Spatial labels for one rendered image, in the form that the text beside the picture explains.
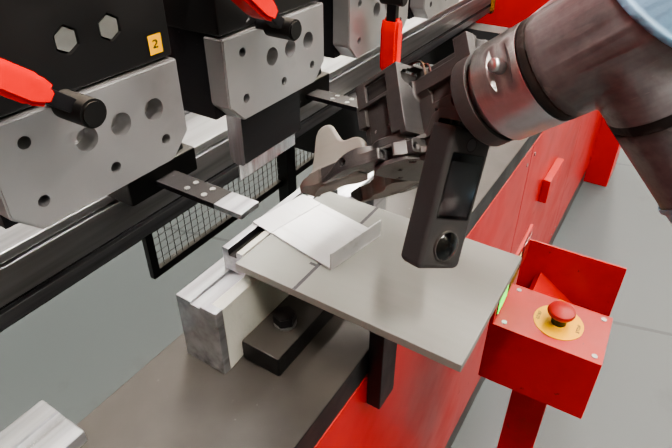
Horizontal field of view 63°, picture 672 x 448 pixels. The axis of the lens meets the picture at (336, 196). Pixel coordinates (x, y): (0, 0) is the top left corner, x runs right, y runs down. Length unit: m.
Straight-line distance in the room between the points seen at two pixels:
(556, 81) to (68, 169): 0.32
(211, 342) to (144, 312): 1.44
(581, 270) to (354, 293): 0.54
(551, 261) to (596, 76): 0.69
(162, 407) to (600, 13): 0.55
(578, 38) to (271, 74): 0.28
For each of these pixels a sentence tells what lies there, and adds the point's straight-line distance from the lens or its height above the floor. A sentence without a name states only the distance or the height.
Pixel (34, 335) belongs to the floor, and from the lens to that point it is 2.15.
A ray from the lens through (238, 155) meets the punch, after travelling 0.59.
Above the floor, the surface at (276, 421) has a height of 0.88.
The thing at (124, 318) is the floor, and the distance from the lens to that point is 2.09.
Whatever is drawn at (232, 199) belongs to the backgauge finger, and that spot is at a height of 1.00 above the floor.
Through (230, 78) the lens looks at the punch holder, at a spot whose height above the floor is 1.22.
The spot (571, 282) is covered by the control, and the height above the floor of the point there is 0.75.
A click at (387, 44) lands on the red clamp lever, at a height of 1.19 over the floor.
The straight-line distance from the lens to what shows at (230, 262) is 0.65.
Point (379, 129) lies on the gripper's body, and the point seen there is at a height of 1.19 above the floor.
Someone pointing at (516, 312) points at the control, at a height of 0.78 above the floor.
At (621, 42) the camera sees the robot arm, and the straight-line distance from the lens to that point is 0.35.
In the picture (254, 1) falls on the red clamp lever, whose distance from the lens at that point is 0.44.
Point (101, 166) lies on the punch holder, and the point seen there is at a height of 1.20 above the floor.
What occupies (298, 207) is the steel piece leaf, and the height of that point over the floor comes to 1.00.
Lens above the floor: 1.39
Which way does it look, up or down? 33 degrees down
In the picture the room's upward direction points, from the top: straight up
